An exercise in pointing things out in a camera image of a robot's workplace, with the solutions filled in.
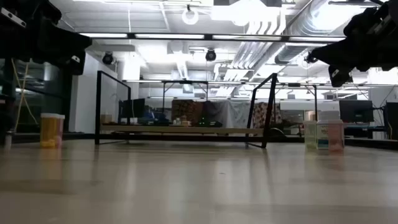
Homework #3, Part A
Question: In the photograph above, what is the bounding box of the yellow cable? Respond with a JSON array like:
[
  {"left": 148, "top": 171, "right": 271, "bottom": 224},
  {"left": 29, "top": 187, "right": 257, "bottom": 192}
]
[{"left": 11, "top": 58, "right": 40, "bottom": 133}]

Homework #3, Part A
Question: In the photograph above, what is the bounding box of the wooden shelf black wire frame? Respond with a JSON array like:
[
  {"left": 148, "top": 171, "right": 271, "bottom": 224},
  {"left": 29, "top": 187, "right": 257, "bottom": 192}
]
[{"left": 95, "top": 70, "right": 279, "bottom": 149}]

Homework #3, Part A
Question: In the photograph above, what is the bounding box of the black overhead light bar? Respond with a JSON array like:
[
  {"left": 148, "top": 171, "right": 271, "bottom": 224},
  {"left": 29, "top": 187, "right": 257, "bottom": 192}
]
[{"left": 79, "top": 32, "right": 346, "bottom": 43}]

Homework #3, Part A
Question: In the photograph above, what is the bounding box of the white ring light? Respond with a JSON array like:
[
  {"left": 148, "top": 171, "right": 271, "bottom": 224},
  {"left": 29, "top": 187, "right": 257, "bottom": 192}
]
[{"left": 182, "top": 4, "right": 200, "bottom": 26}]

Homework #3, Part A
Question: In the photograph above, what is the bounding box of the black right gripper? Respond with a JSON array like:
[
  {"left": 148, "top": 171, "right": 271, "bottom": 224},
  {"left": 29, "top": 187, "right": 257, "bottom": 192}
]
[{"left": 310, "top": 0, "right": 398, "bottom": 88}]

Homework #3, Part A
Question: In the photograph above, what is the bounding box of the floral print cloth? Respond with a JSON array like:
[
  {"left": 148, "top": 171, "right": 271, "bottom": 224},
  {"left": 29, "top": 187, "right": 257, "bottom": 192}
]
[{"left": 251, "top": 101, "right": 283, "bottom": 129}]

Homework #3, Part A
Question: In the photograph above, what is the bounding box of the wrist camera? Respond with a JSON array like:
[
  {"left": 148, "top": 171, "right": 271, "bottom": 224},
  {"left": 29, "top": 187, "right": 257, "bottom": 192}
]
[
  {"left": 0, "top": 6, "right": 27, "bottom": 29},
  {"left": 366, "top": 12, "right": 394, "bottom": 37}
]

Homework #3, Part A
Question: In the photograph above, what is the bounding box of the yellow-green translucent pill vial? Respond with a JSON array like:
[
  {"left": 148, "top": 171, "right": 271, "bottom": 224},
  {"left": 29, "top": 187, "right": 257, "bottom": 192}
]
[{"left": 303, "top": 120, "right": 318, "bottom": 149}]

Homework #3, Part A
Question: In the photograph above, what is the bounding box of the silver ventilation duct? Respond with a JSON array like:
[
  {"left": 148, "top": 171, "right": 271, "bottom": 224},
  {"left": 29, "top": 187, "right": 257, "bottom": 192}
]
[{"left": 275, "top": 0, "right": 355, "bottom": 65}]

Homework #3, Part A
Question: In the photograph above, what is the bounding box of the black metal rig frame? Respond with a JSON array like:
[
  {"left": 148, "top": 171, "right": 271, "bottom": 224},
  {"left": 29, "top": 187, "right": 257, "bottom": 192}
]
[{"left": 161, "top": 79, "right": 318, "bottom": 125}]

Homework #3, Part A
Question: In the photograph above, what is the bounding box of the black aluminium rig frame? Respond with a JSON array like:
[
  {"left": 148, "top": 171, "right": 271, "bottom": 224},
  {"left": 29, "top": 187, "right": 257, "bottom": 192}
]
[{"left": 12, "top": 133, "right": 398, "bottom": 151}]

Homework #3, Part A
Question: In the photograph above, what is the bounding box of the black ceiling camera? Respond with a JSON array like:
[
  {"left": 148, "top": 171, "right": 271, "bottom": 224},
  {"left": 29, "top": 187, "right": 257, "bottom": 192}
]
[
  {"left": 205, "top": 48, "right": 218, "bottom": 62},
  {"left": 101, "top": 51, "right": 115, "bottom": 65}
]

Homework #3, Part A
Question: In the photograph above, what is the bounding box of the brown patterned cloth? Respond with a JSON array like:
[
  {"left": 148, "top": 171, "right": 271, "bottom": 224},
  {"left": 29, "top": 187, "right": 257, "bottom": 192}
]
[{"left": 170, "top": 99, "right": 205, "bottom": 125}]

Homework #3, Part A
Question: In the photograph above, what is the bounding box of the white melatonin bottle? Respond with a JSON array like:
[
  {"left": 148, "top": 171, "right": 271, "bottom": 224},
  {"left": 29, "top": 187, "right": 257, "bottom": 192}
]
[{"left": 315, "top": 119, "right": 332, "bottom": 156}]

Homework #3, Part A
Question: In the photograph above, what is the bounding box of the white cloth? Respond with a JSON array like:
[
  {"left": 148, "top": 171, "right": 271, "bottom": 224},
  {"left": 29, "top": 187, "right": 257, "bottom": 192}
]
[{"left": 228, "top": 101, "right": 254, "bottom": 129}]

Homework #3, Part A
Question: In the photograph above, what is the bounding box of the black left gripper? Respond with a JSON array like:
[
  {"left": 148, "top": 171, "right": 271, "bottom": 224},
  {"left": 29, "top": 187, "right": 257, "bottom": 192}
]
[{"left": 0, "top": 0, "right": 93, "bottom": 76}]

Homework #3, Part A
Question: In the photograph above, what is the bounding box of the grey cloth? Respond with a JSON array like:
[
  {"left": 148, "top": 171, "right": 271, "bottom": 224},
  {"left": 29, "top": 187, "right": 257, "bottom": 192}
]
[{"left": 202, "top": 100, "right": 231, "bottom": 128}]

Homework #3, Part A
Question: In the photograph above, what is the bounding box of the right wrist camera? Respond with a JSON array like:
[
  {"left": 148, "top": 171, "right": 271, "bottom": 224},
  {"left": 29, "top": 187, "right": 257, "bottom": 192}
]
[{"left": 366, "top": 12, "right": 394, "bottom": 37}]

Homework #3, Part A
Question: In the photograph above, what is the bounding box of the black monitor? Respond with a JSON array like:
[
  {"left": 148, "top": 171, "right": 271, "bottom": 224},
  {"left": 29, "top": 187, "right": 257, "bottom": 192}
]
[
  {"left": 118, "top": 98, "right": 146, "bottom": 119},
  {"left": 338, "top": 99, "right": 374, "bottom": 124},
  {"left": 384, "top": 101, "right": 398, "bottom": 141}
]

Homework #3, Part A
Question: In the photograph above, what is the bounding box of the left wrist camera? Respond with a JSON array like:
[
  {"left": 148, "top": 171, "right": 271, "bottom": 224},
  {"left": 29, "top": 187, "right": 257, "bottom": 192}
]
[{"left": 0, "top": 6, "right": 27, "bottom": 29}]

